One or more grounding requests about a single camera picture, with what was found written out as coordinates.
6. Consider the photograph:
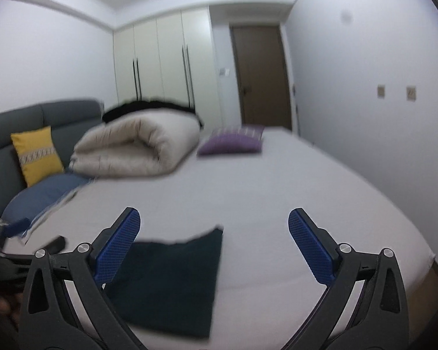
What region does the dark teal knit sweater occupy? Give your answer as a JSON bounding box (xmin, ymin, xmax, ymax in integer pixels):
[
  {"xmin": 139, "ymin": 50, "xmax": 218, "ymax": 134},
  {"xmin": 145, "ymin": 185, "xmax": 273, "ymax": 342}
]
[{"xmin": 102, "ymin": 226, "xmax": 225, "ymax": 340}]

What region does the white bed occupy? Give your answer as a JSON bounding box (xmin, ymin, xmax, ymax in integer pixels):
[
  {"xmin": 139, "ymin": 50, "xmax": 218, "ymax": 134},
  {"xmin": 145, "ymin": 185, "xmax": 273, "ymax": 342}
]
[{"xmin": 0, "ymin": 126, "xmax": 438, "ymax": 350}]

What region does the grey padded headboard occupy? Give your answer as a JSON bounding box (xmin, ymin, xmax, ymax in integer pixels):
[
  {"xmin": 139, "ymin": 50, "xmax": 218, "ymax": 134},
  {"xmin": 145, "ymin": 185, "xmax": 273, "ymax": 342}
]
[{"xmin": 0, "ymin": 98, "xmax": 105, "ymax": 223}]

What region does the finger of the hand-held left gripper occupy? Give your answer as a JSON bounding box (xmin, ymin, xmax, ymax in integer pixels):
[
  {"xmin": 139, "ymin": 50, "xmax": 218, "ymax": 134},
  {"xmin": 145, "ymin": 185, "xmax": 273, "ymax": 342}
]
[
  {"xmin": 44, "ymin": 236, "xmax": 65, "ymax": 254},
  {"xmin": 4, "ymin": 217, "xmax": 32, "ymax": 239}
]

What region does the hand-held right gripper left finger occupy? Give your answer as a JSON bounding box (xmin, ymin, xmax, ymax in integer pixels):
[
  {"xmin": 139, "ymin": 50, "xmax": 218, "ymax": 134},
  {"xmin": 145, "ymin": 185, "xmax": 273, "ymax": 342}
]
[{"xmin": 18, "ymin": 207, "xmax": 147, "ymax": 350}]

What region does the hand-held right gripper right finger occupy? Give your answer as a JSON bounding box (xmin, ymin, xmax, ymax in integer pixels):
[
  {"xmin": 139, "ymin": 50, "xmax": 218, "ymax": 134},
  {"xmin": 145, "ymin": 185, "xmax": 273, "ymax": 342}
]
[{"xmin": 281, "ymin": 207, "xmax": 410, "ymax": 350}]

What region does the blue pillow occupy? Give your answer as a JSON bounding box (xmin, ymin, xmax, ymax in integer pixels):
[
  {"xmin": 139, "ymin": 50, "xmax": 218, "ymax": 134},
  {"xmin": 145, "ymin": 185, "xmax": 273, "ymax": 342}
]
[{"xmin": 2, "ymin": 173, "xmax": 95, "ymax": 241}]

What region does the beige folded duvet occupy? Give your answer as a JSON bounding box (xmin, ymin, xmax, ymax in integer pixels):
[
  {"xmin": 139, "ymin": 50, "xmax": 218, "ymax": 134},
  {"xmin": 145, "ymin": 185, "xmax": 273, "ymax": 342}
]
[{"xmin": 69, "ymin": 107, "xmax": 201, "ymax": 179}]

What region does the brown wooden door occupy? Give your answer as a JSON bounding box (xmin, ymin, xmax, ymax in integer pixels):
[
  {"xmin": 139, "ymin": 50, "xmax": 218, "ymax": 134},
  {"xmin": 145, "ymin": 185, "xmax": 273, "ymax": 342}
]
[{"xmin": 229, "ymin": 24, "xmax": 293, "ymax": 131}]

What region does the purple pillow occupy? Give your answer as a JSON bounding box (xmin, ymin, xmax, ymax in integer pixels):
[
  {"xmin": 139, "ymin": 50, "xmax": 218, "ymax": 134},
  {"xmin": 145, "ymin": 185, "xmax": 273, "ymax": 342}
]
[{"xmin": 197, "ymin": 125, "xmax": 265, "ymax": 157}]

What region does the cream wardrobe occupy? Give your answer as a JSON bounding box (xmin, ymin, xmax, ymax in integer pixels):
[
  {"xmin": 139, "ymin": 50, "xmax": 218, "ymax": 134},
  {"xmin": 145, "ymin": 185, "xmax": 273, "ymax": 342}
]
[{"xmin": 112, "ymin": 5, "xmax": 221, "ymax": 128}]

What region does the yellow cushion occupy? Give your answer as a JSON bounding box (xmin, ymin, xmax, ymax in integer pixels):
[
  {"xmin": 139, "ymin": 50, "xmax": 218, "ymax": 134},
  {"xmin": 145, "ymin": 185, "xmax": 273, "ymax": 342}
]
[{"xmin": 10, "ymin": 126, "xmax": 65, "ymax": 187}]

